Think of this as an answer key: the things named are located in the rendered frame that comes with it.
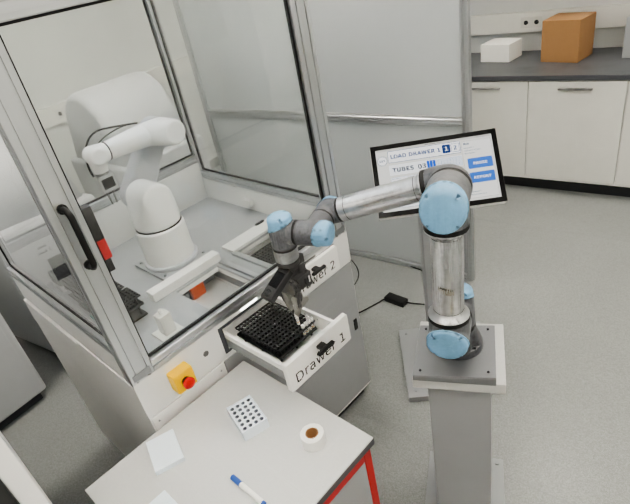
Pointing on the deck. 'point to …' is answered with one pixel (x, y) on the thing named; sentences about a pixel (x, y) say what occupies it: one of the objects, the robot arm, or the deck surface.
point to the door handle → (79, 236)
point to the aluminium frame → (21, 148)
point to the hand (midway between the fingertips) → (294, 313)
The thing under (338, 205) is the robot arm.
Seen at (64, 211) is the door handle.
